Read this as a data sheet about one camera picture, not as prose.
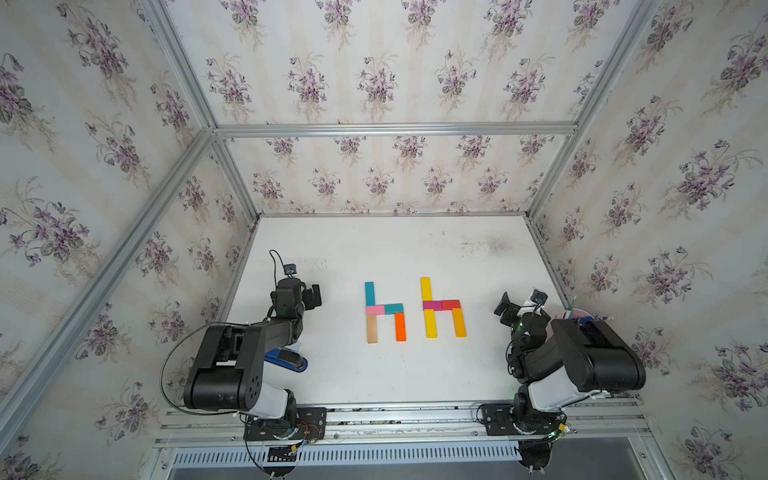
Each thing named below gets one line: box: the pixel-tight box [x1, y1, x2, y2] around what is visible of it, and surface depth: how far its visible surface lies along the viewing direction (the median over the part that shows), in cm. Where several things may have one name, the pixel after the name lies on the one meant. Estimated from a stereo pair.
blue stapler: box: [264, 348, 308, 372], surface depth 82 cm
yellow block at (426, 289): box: [420, 277, 433, 302], surface depth 101 cm
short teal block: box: [384, 303, 404, 315], surface depth 95 cm
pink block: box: [366, 305, 385, 315], surface depth 95 cm
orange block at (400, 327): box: [394, 313, 407, 342], surface depth 91 cm
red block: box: [441, 300, 461, 310], surface depth 95 cm
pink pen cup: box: [563, 308, 595, 320], surface depth 83 cm
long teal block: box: [365, 281, 375, 307], surface depth 99 cm
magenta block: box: [423, 301, 443, 311], surface depth 95 cm
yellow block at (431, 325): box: [424, 309, 438, 339], surface depth 92 cm
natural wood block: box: [366, 314, 378, 344], surface depth 92 cm
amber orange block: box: [453, 308, 467, 338], surface depth 93 cm
